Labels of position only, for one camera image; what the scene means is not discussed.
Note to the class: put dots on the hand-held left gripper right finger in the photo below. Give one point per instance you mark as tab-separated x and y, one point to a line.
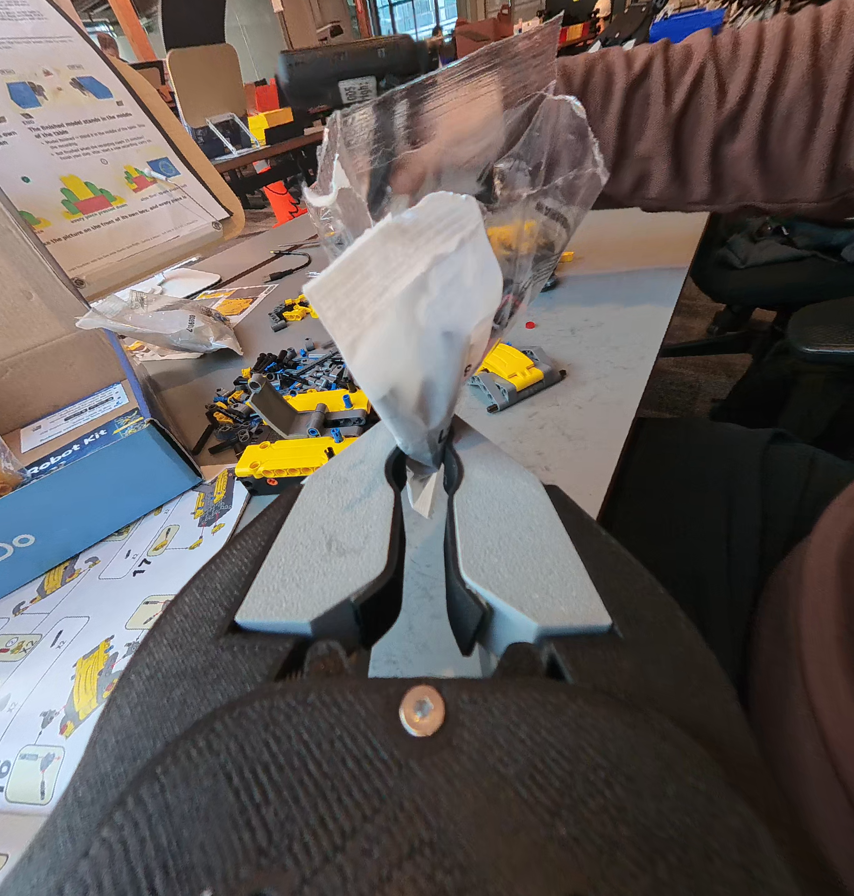
532	560

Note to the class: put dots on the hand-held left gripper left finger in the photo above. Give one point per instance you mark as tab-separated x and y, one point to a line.
308	560

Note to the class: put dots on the yellow grey brick assembly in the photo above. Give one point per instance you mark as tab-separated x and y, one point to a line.
511	364

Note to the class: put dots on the clear bag of black parts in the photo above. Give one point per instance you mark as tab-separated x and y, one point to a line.
413	315

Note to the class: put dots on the person's right forearm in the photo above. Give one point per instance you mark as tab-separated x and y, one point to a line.
714	105

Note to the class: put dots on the black battery box yellow assembly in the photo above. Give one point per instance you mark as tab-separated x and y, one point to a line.
287	451

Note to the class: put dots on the orange traffic cone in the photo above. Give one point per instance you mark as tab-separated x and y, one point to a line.
285	199

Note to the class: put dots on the person's black trousers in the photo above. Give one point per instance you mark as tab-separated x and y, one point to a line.
693	525

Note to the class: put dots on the pile of small connector pieces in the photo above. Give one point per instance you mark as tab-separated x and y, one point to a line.
294	367

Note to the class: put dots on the blue kit box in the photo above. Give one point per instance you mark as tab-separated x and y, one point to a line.
84	504

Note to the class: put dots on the dark bent beam piece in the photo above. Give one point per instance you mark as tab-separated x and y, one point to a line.
278	323

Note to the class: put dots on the yellow bent connector piece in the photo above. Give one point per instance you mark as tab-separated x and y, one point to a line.
302	308

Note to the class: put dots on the instruction sheet on board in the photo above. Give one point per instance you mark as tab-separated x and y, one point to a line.
84	140

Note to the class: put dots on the white monitor base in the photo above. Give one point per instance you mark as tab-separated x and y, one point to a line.
185	281

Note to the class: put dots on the instruction booklet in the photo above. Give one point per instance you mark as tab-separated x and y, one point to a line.
49	630

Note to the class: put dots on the clear bag of yellow blue parts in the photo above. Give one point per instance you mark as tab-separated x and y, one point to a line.
161	322

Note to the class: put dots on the black mesh office chair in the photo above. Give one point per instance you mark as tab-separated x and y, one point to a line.
833	329

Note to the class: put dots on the dark grey jacket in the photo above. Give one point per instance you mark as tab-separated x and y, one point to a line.
784	245

